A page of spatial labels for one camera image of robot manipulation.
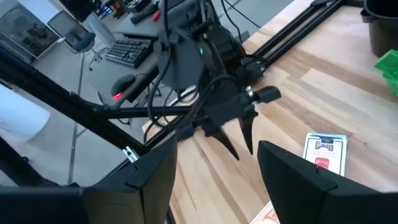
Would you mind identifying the green slatted plastic basket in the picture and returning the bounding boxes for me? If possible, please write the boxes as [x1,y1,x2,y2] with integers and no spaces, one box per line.
[374,49,398,98]

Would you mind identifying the black monitor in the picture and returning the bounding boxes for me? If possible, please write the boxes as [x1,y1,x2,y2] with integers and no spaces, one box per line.
[58,0,94,22]

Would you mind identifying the office chair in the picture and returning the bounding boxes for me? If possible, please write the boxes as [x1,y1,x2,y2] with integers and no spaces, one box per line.
[73,30,106,72]

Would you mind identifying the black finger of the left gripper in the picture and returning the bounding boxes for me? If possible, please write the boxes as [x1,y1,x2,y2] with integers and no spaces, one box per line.
[238,111,259,156]
[203,126,241,162]

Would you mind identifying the black plastic bucket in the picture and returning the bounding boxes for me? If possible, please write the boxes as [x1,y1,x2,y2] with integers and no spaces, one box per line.
[359,0,398,58]

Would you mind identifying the red print card deck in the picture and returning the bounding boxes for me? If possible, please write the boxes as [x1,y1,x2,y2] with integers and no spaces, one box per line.
[249,201,280,224]

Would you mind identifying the dark grey desk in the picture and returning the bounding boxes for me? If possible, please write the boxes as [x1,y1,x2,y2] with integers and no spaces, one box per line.
[86,12,170,105]

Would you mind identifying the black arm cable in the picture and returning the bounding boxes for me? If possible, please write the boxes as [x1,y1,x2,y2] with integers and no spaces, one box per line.
[142,0,240,144]

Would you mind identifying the black keyboard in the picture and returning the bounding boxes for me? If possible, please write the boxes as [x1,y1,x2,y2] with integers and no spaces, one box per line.
[129,1,160,25]
[104,37,154,70]

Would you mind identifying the black computer mouse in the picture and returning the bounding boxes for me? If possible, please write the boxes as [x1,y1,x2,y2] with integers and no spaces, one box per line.
[110,73,137,101]

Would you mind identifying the blue print card deck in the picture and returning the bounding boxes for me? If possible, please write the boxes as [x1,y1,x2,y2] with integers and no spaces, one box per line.
[302,131,349,177]

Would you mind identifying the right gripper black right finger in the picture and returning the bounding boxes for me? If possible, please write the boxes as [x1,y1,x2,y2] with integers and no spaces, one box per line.
[257,140,398,224]

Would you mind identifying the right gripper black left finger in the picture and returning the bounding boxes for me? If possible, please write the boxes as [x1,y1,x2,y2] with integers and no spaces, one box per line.
[0,138,178,224]

